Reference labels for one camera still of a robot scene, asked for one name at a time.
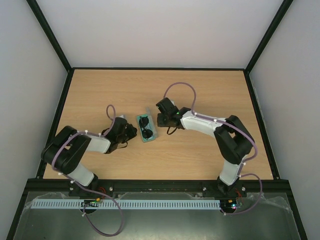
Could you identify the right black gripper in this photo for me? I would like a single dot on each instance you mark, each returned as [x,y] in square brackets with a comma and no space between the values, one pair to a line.
[161,120]

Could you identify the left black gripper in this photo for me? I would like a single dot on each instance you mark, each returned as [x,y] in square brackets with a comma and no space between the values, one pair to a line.
[133,130]

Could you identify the black sunglasses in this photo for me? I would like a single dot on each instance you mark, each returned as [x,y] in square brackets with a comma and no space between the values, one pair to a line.
[146,133]

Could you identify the grey glasses case green lining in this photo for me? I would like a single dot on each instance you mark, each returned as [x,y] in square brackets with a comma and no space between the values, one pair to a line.
[150,126]

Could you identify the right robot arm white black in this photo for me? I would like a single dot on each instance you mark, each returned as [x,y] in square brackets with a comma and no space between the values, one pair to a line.
[234,141]

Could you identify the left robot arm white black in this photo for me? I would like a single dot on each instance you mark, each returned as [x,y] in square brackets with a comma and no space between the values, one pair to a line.
[65,152]

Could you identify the black aluminium front rail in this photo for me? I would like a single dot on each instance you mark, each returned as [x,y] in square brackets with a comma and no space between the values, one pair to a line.
[209,188]

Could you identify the black enclosure frame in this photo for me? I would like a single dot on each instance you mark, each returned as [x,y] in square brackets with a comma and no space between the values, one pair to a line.
[275,185]

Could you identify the light blue slotted cable duct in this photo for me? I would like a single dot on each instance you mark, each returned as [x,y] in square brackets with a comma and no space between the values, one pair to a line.
[127,204]

